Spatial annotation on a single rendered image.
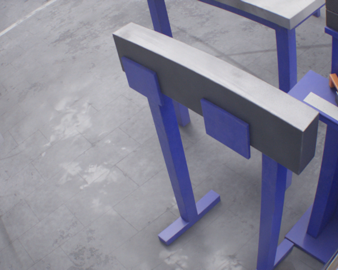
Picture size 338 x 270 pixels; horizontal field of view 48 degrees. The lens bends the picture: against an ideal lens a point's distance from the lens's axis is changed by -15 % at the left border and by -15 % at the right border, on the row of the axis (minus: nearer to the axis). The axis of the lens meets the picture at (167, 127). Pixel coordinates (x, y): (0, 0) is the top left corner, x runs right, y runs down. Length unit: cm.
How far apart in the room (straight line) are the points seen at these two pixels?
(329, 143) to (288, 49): 31
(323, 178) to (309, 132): 50
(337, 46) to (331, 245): 90
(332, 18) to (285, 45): 37
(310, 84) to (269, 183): 27
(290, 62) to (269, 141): 46
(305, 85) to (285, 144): 21
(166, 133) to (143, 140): 78
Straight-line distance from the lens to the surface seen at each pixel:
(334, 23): 95
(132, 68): 118
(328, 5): 94
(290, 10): 121
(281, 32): 127
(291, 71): 135
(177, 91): 108
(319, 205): 146
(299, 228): 168
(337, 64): 102
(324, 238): 166
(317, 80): 106
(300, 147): 86
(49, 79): 273
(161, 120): 128
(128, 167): 199
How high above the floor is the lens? 146
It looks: 44 degrees down
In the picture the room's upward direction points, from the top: 14 degrees counter-clockwise
